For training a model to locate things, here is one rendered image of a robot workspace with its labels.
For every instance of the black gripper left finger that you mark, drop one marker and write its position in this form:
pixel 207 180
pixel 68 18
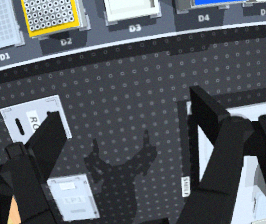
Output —
pixel 41 151

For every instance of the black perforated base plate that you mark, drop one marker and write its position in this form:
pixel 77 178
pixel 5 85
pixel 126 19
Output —
pixel 126 107

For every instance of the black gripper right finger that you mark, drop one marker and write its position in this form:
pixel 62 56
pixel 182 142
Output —
pixel 214 200

